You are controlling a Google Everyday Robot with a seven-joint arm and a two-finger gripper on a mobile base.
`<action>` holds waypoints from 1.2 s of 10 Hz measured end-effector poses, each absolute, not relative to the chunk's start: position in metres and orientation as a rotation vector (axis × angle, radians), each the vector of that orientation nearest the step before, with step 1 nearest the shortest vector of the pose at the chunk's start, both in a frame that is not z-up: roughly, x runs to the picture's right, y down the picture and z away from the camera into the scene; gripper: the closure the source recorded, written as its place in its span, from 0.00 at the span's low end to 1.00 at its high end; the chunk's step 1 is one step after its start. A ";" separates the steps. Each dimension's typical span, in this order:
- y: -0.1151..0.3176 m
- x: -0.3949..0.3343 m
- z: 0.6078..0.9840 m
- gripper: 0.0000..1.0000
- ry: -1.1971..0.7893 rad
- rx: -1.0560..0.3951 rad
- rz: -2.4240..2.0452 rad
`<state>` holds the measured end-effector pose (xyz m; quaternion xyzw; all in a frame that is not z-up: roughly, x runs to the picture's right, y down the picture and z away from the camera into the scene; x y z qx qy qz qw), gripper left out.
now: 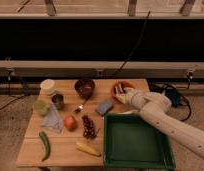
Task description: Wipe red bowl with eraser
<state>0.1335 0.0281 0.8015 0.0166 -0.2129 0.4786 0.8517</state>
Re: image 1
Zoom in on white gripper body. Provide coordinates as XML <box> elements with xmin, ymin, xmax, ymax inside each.
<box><xmin>115</xmin><ymin>90</ymin><xmax>136</xmax><ymax>104</ymax></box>

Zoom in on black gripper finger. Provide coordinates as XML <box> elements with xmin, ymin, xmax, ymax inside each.
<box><xmin>114</xmin><ymin>86</ymin><xmax>120</xmax><ymax>94</ymax></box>
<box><xmin>119</xmin><ymin>84</ymin><xmax>126</xmax><ymax>93</ymax></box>

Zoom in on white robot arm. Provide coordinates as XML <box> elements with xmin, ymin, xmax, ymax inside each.
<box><xmin>113</xmin><ymin>85</ymin><xmax>204</xmax><ymax>159</ymax></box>

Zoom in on blue eraser sponge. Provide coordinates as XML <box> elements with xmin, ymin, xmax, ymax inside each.
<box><xmin>95</xmin><ymin>100</ymin><xmax>113</xmax><ymax>115</ymax></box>

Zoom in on dark red bowl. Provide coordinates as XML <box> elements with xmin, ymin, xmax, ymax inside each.
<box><xmin>74</xmin><ymin>78</ymin><xmax>95</xmax><ymax>99</ymax></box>

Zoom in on orange plate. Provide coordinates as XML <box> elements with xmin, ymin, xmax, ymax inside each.
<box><xmin>110</xmin><ymin>81</ymin><xmax>134</xmax><ymax>99</ymax></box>

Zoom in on metal spoon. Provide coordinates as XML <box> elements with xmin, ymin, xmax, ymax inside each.
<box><xmin>74</xmin><ymin>99</ymin><xmax>89</xmax><ymax>113</ymax></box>

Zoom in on green plastic tray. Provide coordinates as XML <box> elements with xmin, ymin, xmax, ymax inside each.
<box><xmin>103</xmin><ymin>114</ymin><xmax>175</xmax><ymax>170</ymax></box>

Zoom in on dark grape bunch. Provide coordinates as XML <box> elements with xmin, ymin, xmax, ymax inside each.
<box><xmin>82</xmin><ymin>115</ymin><xmax>96</xmax><ymax>139</ymax></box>

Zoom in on dark metal cup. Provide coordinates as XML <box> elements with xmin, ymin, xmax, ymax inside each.
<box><xmin>51</xmin><ymin>94</ymin><xmax>64</xmax><ymax>110</ymax></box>

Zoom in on wooden table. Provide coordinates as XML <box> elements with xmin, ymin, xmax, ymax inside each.
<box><xmin>16</xmin><ymin>79</ymin><xmax>149</xmax><ymax>167</ymax></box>

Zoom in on white cup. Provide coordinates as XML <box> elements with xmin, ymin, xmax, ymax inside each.
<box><xmin>40</xmin><ymin>79</ymin><xmax>55</xmax><ymax>95</ymax></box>

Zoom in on grey blue cloth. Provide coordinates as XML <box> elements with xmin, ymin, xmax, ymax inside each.
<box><xmin>41</xmin><ymin>104</ymin><xmax>63</xmax><ymax>134</ymax></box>

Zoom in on light green cup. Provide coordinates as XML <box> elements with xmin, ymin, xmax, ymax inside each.
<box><xmin>33</xmin><ymin>100</ymin><xmax>48</xmax><ymax>116</ymax></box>

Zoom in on green chili pepper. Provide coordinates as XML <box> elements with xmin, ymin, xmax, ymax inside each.
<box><xmin>39</xmin><ymin>131</ymin><xmax>51</xmax><ymax>161</ymax></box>

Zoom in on black power cable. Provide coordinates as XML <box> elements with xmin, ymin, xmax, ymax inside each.
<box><xmin>112</xmin><ymin>9</ymin><xmax>152</xmax><ymax>77</ymax></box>

